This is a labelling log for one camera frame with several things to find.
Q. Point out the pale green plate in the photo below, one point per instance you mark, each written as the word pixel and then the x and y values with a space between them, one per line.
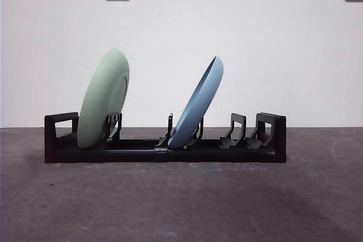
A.
pixel 102 97

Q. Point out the light blue plate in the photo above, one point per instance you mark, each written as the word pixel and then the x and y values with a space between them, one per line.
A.
pixel 195 106

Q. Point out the black plastic plate rack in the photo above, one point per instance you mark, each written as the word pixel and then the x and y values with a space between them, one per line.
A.
pixel 198 155

